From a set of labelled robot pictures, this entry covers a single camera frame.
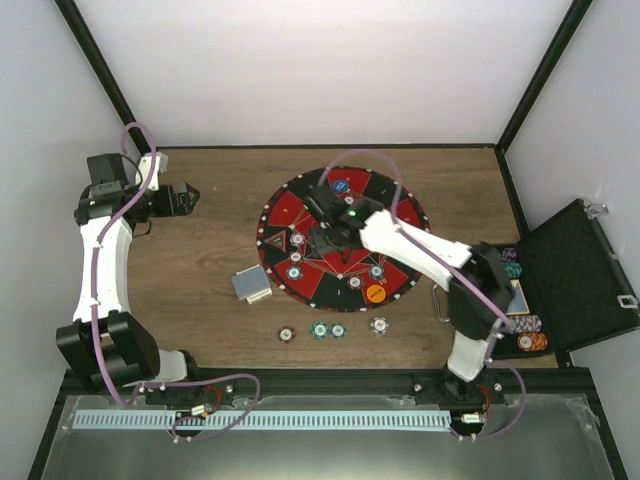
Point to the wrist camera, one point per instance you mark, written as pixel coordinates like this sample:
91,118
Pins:
322,203
150,170

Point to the brown poker chip stack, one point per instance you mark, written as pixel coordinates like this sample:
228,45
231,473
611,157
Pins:
286,334

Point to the light blue slotted cable duct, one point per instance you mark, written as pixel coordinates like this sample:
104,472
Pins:
422,420

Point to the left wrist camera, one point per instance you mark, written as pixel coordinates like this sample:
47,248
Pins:
150,170

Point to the black poker set case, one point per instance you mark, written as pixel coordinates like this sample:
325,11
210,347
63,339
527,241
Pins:
573,281

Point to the black aluminium frame rail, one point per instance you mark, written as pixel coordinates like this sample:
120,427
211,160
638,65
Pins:
422,382

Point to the teal poker chip stack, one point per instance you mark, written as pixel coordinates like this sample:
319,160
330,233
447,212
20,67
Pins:
320,330

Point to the orange round blind button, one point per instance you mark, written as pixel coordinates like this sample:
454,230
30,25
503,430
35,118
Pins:
375,294

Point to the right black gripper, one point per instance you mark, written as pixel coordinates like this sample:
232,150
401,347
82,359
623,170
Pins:
319,245

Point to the teal chip row in case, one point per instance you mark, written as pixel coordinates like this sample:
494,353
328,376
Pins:
514,270

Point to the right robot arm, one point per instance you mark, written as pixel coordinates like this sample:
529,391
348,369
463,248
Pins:
478,287

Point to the orange chip row in case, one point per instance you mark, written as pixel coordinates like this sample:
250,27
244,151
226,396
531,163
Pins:
532,342

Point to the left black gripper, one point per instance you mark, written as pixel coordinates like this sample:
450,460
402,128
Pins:
184,207

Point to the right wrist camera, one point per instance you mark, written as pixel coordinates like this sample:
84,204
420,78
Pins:
322,203

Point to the grey chip row in case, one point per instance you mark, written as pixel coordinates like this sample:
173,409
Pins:
525,324

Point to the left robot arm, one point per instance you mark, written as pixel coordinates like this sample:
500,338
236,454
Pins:
104,344

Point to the round red black poker mat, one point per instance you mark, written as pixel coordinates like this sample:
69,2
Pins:
324,284

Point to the blue playing card deck box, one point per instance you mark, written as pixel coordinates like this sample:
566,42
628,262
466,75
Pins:
252,284

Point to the blue round blind button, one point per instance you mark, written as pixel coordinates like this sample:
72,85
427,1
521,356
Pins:
341,186

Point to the purple white poker chip stack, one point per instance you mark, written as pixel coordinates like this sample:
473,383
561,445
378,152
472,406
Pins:
379,325

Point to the card deck in case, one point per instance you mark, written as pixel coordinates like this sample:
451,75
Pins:
518,304

